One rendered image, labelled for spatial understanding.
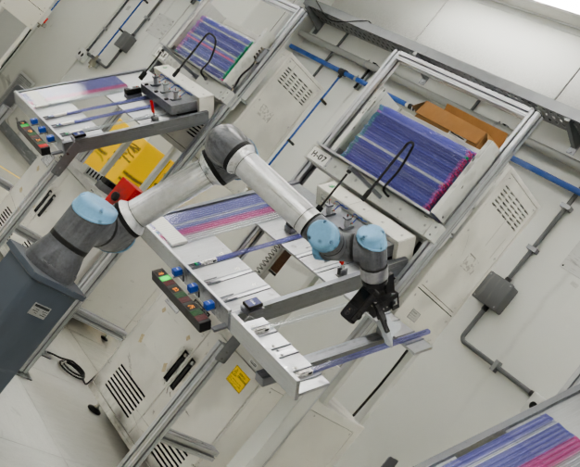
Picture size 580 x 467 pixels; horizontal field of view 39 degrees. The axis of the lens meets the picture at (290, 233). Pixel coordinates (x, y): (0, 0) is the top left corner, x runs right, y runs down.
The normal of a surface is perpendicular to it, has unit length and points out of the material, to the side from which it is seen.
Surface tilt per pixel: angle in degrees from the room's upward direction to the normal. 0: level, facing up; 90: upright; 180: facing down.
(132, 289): 90
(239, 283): 45
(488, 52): 90
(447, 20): 90
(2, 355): 90
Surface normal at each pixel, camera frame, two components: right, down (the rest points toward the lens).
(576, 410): 0.06, -0.87
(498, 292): -0.55, -0.44
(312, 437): 0.55, 0.44
